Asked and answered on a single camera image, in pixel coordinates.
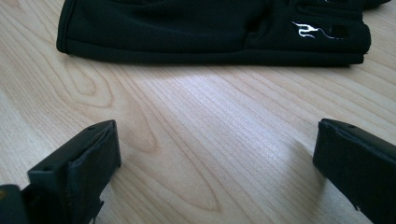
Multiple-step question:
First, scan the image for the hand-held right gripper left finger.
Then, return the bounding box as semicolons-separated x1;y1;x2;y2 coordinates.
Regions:
21;119;122;224

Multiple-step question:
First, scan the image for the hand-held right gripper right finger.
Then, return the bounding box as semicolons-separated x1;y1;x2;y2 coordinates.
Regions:
312;118;396;224

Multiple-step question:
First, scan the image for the black glove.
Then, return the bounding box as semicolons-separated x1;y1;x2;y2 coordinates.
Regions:
55;0;391;67

